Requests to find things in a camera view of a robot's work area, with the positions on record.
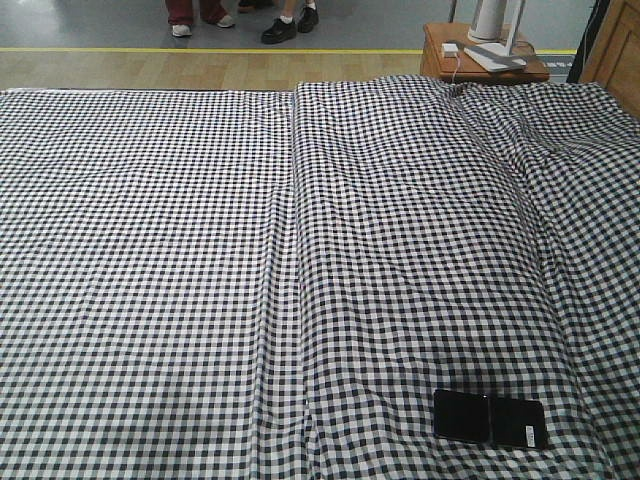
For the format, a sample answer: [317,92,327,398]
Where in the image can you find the black foldable smartphone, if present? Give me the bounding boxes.
[433,389,549,450]

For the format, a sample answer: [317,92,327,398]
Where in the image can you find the white desk lamp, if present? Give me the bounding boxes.
[464,0,527,73]

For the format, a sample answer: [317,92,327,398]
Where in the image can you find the black white checkered bedsheet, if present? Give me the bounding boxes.
[1,76,639,479]

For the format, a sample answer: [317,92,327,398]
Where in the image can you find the person in black shoes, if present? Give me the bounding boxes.
[238,0,319,45]

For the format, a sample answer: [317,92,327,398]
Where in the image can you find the wooden bedside table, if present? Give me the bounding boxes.
[420,22,550,85]

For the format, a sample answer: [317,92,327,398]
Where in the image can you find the white power adapter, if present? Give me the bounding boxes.
[441,42,459,58]

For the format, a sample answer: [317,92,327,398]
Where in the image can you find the person in red trousers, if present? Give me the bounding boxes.
[164,0,235,38]

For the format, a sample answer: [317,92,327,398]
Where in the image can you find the wooden headboard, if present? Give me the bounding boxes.
[579,0,640,118]

